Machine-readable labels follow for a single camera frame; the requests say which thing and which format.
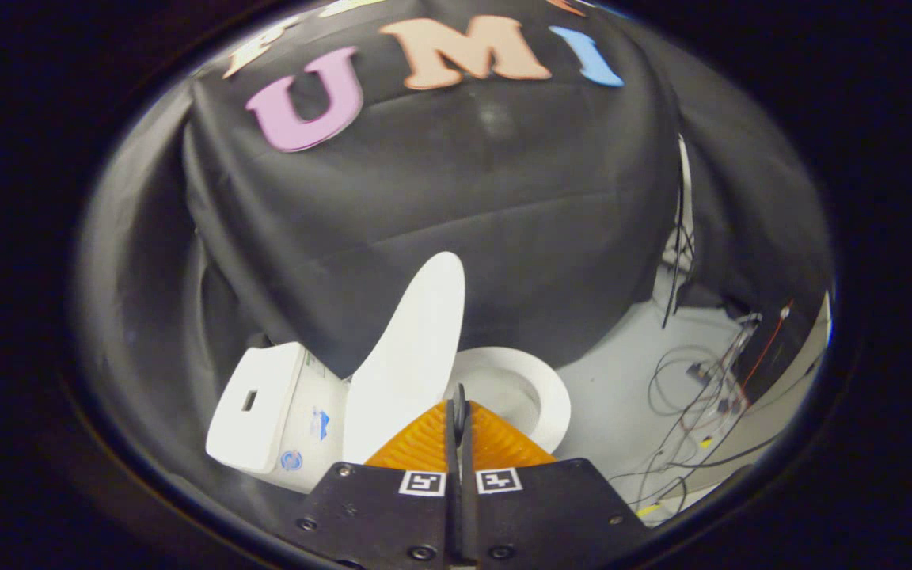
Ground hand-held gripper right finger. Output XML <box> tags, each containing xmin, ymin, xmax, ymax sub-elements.
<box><xmin>461</xmin><ymin>400</ymin><xmax>655</xmax><ymax>569</ymax></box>

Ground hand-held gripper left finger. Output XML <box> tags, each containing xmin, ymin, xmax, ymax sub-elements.
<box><xmin>282</xmin><ymin>398</ymin><xmax>462</xmax><ymax>569</ymax></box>

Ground black tripod stand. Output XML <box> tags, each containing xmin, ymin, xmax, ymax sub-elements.
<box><xmin>660</xmin><ymin>135</ymin><xmax>696</xmax><ymax>330</ymax></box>

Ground white toilet lid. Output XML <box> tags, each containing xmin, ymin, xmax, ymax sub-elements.
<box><xmin>343</xmin><ymin>252</ymin><xmax>469</xmax><ymax>465</ymax></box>

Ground white toilet seat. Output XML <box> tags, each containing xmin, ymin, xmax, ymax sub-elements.
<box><xmin>446</xmin><ymin>347</ymin><xmax>572</xmax><ymax>456</ymax></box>

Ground tangle of floor cables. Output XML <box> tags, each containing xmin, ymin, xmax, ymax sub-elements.
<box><xmin>606</xmin><ymin>301</ymin><xmax>797</xmax><ymax>519</ymax></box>

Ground black backdrop cloth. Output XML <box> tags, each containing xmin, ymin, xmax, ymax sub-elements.
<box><xmin>76</xmin><ymin>0</ymin><xmax>834</xmax><ymax>492</ymax></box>

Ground white ceramic toilet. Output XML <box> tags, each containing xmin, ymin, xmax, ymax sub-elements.
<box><xmin>205</xmin><ymin>340</ymin><xmax>572</xmax><ymax>496</ymax></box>

